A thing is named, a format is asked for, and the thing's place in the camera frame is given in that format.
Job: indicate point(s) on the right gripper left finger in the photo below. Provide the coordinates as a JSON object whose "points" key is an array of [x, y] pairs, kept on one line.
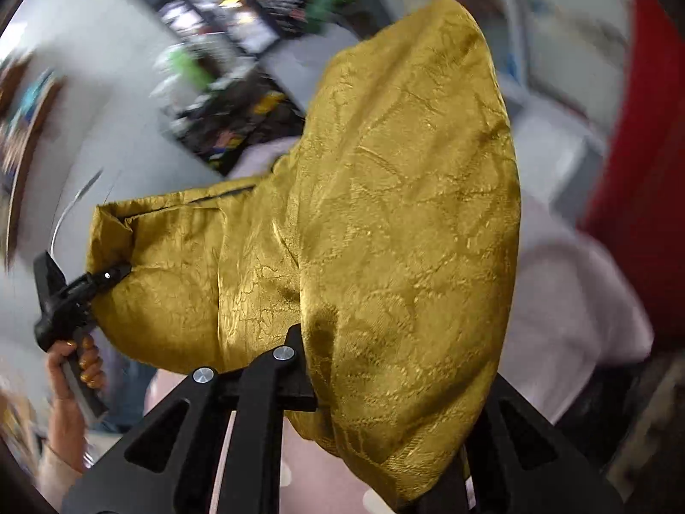
{"points": [[212, 445]]}

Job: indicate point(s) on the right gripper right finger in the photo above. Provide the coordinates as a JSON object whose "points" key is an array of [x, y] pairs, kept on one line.
{"points": [[515, 461]]}

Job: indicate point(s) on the gold satin padded jacket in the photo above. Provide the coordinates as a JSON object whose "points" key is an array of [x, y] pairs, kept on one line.
{"points": [[389, 232]]}

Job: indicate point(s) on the person's left forearm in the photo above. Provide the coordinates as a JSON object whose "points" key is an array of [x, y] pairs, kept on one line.
{"points": [[63, 460]]}

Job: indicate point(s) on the person's left hand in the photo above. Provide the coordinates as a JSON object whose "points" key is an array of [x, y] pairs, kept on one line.
{"points": [[75, 368]]}

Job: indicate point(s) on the pink polka dot bedsheet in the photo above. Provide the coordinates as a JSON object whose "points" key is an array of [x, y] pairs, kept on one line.
{"points": [[573, 311]]}

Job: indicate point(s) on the black wire shelf rack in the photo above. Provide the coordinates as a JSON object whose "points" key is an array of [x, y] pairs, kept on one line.
{"points": [[243, 72]]}

